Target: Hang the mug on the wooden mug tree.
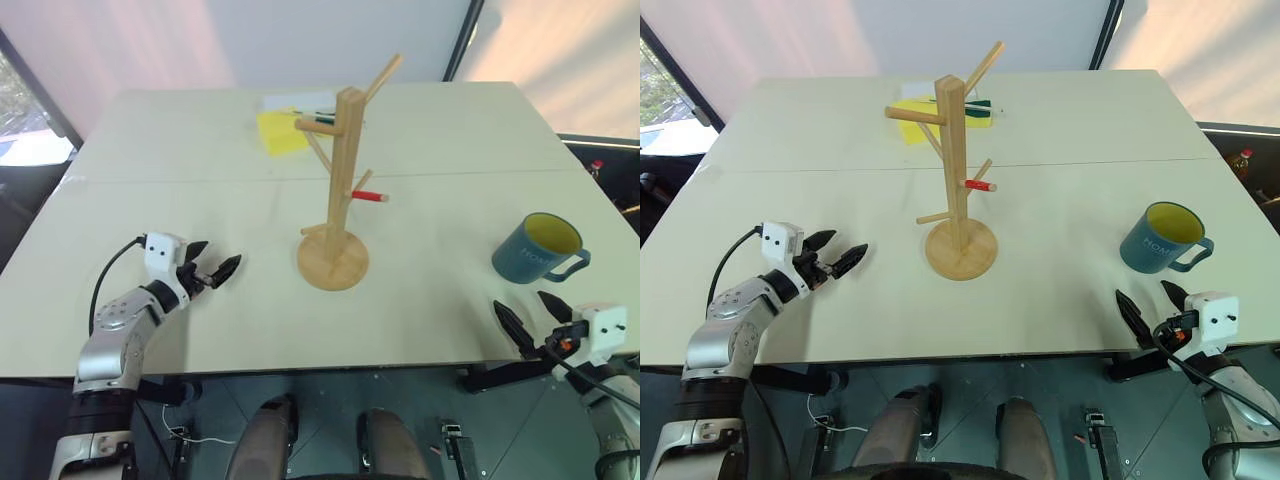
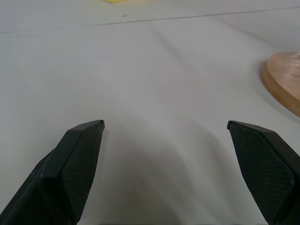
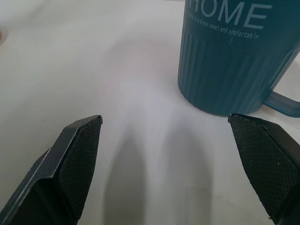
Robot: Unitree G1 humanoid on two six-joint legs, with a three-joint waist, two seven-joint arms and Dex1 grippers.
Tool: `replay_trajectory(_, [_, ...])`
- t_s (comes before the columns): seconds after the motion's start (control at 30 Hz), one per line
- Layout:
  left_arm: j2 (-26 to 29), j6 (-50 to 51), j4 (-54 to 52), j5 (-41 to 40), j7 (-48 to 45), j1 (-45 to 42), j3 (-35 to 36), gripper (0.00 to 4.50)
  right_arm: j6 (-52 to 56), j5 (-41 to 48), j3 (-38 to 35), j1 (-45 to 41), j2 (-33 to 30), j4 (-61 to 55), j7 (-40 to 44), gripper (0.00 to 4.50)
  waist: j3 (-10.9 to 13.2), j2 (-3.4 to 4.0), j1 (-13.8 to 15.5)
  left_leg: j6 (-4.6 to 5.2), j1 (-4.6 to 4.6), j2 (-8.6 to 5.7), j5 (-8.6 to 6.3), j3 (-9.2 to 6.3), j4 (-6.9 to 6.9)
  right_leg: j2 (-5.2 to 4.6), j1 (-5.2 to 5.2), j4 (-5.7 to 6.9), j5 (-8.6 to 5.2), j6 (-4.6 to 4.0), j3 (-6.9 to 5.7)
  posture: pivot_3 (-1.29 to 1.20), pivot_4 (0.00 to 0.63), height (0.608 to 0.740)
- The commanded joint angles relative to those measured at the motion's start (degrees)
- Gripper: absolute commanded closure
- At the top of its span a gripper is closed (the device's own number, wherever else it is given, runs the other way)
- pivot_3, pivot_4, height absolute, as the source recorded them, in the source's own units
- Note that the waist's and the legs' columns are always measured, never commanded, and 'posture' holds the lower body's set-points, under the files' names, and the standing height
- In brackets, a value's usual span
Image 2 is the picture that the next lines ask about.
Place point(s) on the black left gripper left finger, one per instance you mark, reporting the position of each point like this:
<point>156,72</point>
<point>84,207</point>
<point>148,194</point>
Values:
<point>58,173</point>

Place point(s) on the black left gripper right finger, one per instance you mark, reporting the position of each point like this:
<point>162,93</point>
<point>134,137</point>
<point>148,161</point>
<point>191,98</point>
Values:
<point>264,164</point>

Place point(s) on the round wooden board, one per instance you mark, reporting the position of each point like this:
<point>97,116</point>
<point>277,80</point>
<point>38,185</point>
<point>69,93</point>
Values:
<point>284,79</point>

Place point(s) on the yellow block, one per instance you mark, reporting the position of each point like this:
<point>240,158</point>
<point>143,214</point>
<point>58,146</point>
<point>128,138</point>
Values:
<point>113,1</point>

